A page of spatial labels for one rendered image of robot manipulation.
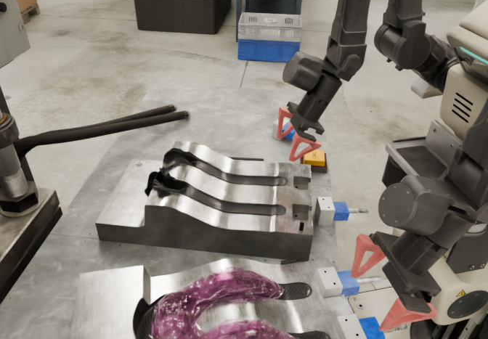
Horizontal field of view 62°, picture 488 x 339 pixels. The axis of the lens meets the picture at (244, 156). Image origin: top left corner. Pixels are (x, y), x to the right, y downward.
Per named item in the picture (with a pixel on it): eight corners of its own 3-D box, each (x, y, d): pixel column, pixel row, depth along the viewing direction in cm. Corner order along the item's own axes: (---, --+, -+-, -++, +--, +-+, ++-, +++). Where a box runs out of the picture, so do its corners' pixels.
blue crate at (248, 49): (298, 49, 427) (301, 28, 414) (298, 64, 394) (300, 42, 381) (241, 46, 432) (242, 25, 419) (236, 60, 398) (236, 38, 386)
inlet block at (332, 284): (372, 276, 87) (377, 260, 84) (382, 296, 83) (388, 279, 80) (314, 285, 85) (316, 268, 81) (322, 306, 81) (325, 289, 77)
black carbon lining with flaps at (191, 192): (287, 182, 106) (290, 152, 100) (285, 226, 93) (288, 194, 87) (157, 170, 109) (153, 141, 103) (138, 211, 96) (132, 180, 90)
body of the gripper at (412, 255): (402, 294, 54) (439, 257, 51) (367, 238, 62) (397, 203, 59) (434, 299, 57) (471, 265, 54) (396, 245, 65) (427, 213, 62)
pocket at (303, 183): (309, 188, 107) (311, 177, 104) (309, 201, 102) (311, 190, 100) (292, 186, 107) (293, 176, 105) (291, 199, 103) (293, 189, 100)
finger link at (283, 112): (273, 145, 96) (293, 112, 92) (265, 130, 101) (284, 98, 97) (295, 153, 99) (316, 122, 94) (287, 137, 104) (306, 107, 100)
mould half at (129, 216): (306, 189, 114) (312, 150, 106) (308, 262, 93) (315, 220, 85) (135, 174, 118) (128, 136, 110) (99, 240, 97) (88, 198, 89)
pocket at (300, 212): (310, 216, 98) (311, 205, 96) (311, 232, 93) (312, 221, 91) (291, 215, 98) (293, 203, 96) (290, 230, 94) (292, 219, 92)
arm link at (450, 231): (489, 221, 53) (461, 193, 57) (456, 210, 50) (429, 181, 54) (453, 257, 56) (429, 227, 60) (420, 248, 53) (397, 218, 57)
